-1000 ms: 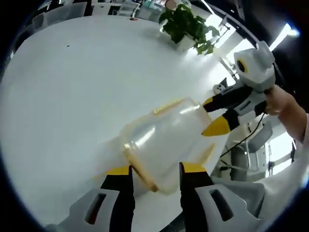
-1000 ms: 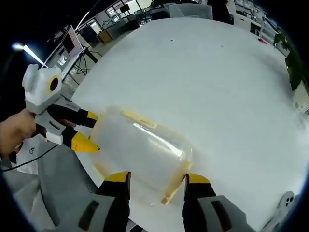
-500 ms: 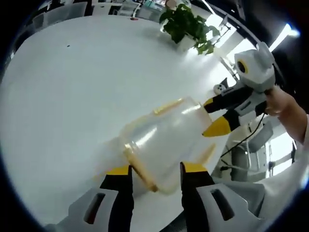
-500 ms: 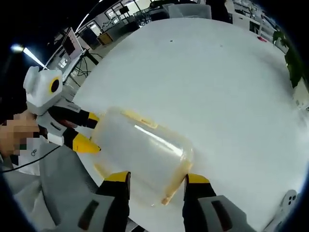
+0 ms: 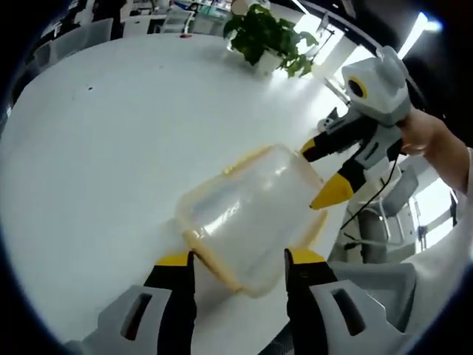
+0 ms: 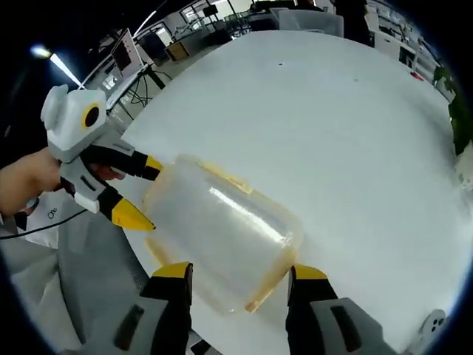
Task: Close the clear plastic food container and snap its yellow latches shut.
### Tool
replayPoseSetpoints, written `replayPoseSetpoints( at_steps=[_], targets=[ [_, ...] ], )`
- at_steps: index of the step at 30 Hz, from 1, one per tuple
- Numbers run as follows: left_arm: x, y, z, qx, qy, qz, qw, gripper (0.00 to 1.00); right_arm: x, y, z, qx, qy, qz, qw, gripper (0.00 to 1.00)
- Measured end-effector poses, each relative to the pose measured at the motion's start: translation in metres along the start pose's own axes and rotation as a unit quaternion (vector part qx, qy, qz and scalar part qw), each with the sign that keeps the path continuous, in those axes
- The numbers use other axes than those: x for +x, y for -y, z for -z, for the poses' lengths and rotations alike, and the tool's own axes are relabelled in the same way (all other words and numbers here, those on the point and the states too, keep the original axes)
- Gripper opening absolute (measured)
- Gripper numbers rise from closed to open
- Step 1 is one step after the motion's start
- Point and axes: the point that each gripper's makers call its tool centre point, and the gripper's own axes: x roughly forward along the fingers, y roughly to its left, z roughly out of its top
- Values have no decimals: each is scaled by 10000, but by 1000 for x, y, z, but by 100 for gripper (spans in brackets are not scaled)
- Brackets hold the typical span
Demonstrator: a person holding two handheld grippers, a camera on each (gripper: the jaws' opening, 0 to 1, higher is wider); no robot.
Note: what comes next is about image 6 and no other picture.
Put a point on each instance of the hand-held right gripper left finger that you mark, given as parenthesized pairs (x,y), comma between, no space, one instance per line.
(166,318)

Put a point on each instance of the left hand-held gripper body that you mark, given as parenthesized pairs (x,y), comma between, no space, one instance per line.
(70,125)

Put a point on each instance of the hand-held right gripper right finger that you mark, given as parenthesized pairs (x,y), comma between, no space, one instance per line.
(314,318)

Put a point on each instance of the person's left hand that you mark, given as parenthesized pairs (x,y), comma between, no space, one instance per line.
(29,177)

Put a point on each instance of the linear ceiling light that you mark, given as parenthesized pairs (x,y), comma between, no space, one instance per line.
(64,68)

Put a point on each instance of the white side desk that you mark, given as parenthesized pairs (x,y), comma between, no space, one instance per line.
(118,90)

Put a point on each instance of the person's white shirt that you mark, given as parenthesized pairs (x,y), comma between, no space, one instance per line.
(44,203)

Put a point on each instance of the white board with dots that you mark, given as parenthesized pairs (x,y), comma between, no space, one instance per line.
(127,55)

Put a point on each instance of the white plate with holes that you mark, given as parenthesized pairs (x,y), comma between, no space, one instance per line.
(434,325)

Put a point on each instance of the wooden cabinet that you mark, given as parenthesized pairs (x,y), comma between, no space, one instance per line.
(177,50)

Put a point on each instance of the translucent grey chair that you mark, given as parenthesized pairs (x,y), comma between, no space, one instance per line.
(310,22)

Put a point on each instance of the potted green plant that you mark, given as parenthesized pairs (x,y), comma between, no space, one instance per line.
(462,125)

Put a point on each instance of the small red item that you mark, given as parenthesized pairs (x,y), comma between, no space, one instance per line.
(417,75)

